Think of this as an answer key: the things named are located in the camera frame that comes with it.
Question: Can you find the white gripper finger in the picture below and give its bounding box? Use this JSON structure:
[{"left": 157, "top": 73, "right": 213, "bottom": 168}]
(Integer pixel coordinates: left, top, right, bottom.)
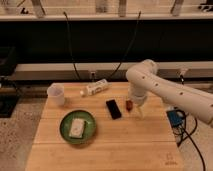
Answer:
[{"left": 136, "top": 106, "right": 144, "bottom": 119}]

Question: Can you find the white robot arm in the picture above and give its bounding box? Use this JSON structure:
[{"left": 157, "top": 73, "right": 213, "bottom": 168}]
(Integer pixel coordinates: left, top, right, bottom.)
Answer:
[{"left": 126, "top": 59, "right": 213, "bottom": 128}]

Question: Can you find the small brown bottle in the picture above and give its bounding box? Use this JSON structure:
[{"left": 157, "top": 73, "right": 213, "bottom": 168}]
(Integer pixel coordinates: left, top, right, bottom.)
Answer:
[{"left": 126, "top": 98, "right": 133, "bottom": 111}]

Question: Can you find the black smartphone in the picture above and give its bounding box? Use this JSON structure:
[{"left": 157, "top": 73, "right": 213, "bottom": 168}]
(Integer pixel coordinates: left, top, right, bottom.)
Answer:
[{"left": 106, "top": 100, "right": 122, "bottom": 119}]

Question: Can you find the white lying bottle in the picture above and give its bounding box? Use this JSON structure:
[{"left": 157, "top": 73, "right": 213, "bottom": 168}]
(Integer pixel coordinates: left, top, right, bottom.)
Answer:
[{"left": 80, "top": 79, "right": 109, "bottom": 97}]

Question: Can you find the white rectangular sponge block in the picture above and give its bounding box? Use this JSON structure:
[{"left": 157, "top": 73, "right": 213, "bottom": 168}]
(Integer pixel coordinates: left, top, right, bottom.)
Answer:
[{"left": 69, "top": 118, "right": 85, "bottom": 138}]

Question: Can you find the green round plate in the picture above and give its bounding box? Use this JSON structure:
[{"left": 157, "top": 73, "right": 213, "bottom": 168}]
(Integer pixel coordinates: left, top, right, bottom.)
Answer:
[{"left": 59, "top": 110, "right": 96, "bottom": 145}]

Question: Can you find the clear plastic measuring cup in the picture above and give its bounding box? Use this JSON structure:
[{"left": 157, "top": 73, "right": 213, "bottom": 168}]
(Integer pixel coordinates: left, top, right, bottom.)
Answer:
[{"left": 47, "top": 84, "right": 65, "bottom": 106}]

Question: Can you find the black floor cable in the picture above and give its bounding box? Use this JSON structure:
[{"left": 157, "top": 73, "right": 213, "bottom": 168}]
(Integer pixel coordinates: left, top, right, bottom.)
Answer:
[{"left": 173, "top": 108, "right": 208, "bottom": 171}]

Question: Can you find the left black hanging cable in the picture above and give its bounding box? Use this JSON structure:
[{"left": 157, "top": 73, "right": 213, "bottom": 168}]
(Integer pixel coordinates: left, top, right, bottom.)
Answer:
[{"left": 63, "top": 11, "right": 82, "bottom": 81}]

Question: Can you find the black hanging cable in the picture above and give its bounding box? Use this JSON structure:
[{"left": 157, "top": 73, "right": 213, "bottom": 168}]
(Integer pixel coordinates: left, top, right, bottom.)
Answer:
[
  {"left": 63, "top": 11, "right": 82, "bottom": 81},
  {"left": 107, "top": 10, "right": 142, "bottom": 80}
]

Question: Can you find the right black hanging cable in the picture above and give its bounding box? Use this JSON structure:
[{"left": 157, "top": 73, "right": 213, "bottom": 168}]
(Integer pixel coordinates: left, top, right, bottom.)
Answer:
[{"left": 107, "top": 10, "right": 142, "bottom": 80}]

